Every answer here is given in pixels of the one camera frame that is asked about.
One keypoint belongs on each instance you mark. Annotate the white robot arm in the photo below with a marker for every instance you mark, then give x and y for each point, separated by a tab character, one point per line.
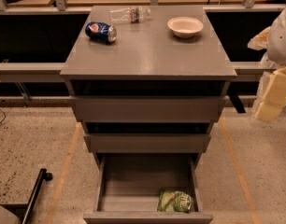
275	50

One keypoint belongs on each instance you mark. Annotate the grey drawer cabinet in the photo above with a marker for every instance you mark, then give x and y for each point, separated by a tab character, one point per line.
148	60

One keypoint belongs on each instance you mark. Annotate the grey top drawer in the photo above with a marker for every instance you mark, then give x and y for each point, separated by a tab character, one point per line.
148	110

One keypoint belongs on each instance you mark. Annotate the clear plastic water bottle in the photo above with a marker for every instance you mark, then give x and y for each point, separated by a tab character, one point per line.
125	15

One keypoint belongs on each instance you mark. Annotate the green jalapeno chip bag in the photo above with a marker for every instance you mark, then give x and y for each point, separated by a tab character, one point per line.
174	201

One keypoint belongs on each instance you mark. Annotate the black chair base leg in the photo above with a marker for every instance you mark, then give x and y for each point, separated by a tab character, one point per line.
23	211

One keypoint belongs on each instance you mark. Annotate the grey open bottom drawer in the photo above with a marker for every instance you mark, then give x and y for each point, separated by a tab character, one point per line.
129	188

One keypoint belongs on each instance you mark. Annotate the white paper bowl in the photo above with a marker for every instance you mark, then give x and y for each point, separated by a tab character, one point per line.
185	27

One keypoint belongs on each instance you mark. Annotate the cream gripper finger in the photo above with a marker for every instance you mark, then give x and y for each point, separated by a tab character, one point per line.
259	42
273	99

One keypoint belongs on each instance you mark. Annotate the grey middle drawer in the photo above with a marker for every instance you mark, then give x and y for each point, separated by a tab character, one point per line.
147	143

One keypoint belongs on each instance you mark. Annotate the blue Pepsi can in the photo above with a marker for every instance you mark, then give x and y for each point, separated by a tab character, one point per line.
101	31

